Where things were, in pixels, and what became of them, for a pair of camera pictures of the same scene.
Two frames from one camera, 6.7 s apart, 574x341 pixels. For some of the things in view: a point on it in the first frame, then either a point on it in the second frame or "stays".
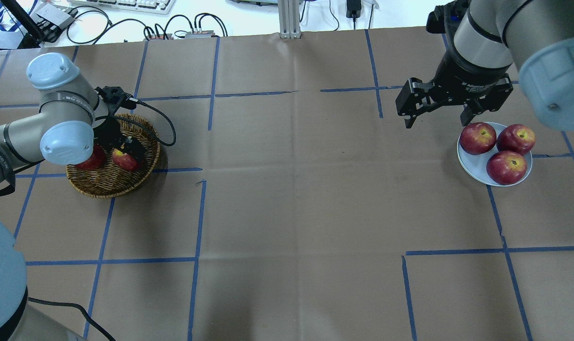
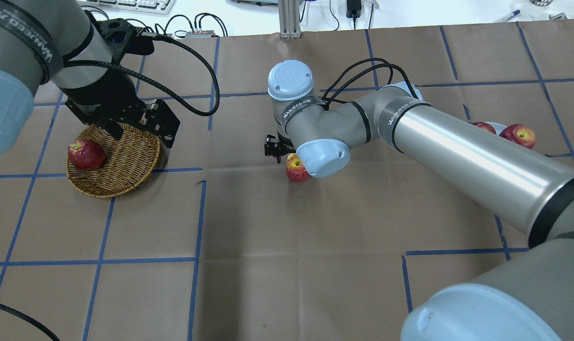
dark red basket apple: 96,161 stays
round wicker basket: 109,181 stays
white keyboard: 161,6 stays
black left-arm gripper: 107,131 -> 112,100
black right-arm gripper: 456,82 -> 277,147
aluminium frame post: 289,19 stays
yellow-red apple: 125,161 -> 295,170
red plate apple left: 516,138 stays
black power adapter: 354,7 stays
